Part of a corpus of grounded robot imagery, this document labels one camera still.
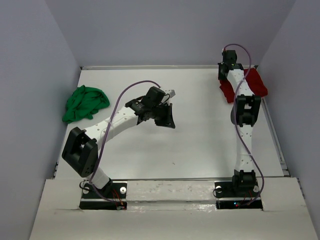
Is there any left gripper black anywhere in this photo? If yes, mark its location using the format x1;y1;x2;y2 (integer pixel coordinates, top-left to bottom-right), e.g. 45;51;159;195
150;103;175;129

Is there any red t shirt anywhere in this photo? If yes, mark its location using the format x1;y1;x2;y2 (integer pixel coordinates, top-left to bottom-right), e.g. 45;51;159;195
219;67;268;104

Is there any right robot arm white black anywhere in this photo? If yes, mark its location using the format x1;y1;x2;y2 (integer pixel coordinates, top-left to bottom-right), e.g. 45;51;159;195
214;49;261;198

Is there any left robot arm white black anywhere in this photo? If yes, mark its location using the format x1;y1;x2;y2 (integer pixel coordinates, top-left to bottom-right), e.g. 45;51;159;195
61;86;176;199

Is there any green t shirt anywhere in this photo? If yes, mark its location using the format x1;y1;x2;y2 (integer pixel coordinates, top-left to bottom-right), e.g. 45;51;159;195
62;85;110;124

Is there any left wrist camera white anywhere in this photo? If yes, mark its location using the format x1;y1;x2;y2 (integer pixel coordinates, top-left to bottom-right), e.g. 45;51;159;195
164;89;176;99

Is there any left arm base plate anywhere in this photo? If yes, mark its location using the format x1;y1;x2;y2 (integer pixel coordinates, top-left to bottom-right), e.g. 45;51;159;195
79;180;128;211

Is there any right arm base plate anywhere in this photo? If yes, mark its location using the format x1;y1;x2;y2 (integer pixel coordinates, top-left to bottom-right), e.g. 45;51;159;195
212;181;263;210

